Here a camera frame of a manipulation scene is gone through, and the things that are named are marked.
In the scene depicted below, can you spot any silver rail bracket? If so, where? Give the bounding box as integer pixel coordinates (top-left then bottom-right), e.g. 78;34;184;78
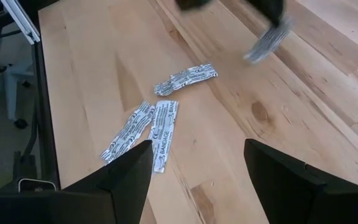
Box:
0;0;42;45

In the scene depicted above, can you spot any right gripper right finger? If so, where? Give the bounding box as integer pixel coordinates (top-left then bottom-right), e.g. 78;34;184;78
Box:
243;138;358;224

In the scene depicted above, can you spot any white office chair base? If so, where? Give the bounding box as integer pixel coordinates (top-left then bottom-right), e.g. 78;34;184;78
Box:
0;29;35;130

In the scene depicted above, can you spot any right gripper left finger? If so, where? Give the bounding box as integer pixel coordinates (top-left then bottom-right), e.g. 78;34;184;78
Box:
63;139;154;224

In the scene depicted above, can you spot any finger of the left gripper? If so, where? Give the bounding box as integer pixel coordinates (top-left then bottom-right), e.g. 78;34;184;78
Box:
268;0;288;28
247;0;273;22

